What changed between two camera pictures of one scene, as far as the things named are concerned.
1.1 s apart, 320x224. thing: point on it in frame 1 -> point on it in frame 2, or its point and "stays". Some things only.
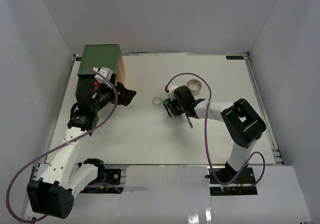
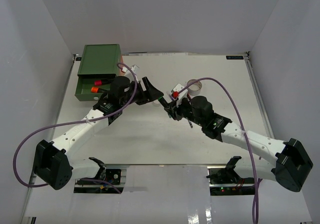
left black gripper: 127,94 -> 152,94
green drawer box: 98,56 stays
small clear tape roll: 157,101 stays
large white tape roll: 195,86 stays
